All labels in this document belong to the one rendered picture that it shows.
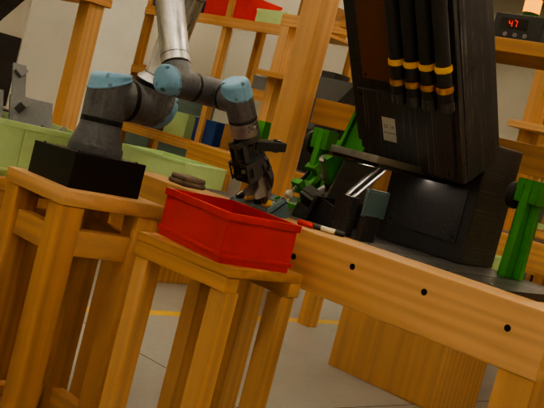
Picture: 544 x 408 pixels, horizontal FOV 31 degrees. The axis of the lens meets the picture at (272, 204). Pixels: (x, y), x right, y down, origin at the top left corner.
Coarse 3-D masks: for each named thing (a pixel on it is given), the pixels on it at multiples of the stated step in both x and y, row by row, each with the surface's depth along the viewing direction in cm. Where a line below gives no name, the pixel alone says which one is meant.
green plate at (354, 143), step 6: (354, 114) 278; (354, 120) 278; (348, 126) 279; (354, 126) 279; (348, 132) 279; (354, 132) 279; (342, 138) 280; (348, 138) 280; (354, 138) 279; (342, 144) 280; (348, 144) 280; (354, 144) 278; (360, 144) 277; (360, 150) 277; (354, 162) 288
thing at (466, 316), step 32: (160, 192) 294; (320, 256) 251; (352, 256) 244; (384, 256) 238; (320, 288) 250; (352, 288) 243; (384, 288) 237; (416, 288) 231; (448, 288) 225; (480, 288) 221; (384, 320) 236; (416, 320) 230; (448, 320) 224; (480, 320) 219; (512, 320) 213; (480, 352) 218; (512, 352) 212
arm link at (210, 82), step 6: (204, 78) 252; (210, 78) 255; (216, 78) 260; (204, 84) 251; (210, 84) 253; (216, 84) 254; (204, 90) 251; (210, 90) 253; (216, 90) 253; (204, 96) 252; (210, 96) 253; (198, 102) 254; (204, 102) 254; (210, 102) 255; (216, 102) 254; (216, 108) 257
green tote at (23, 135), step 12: (0, 120) 294; (0, 132) 295; (12, 132) 297; (24, 132) 299; (36, 132) 301; (48, 132) 303; (60, 132) 305; (72, 132) 324; (0, 144) 296; (12, 144) 298; (24, 144) 300; (60, 144) 306; (0, 156) 297; (12, 156) 299; (24, 156) 301; (0, 168) 297
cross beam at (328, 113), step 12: (324, 108) 346; (336, 108) 343; (348, 108) 339; (312, 120) 349; (324, 120) 346; (336, 120) 342; (348, 120) 339; (504, 144) 298; (516, 144) 295; (528, 144) 293; (528, 156) 292; (540, 156) 289; (528, 168) 292; (540, 168) 289
